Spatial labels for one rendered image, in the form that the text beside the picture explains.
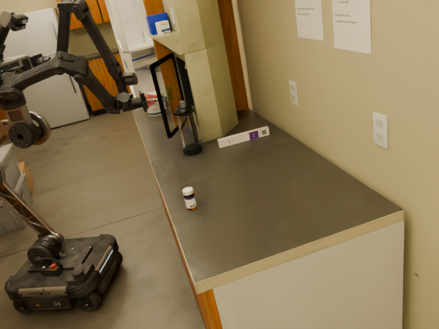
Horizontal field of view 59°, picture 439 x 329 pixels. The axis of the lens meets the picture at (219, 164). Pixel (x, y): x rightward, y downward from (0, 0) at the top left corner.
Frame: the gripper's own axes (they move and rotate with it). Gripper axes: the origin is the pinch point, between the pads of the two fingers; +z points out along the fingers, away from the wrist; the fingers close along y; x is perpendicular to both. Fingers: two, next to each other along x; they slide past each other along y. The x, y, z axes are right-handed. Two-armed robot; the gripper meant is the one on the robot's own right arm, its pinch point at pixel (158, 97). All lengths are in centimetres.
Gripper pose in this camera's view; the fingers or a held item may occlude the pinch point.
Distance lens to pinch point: 215.5
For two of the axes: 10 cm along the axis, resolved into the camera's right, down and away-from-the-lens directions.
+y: -1.9, -8.9, -4.1
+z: 9.4, -2.8, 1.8
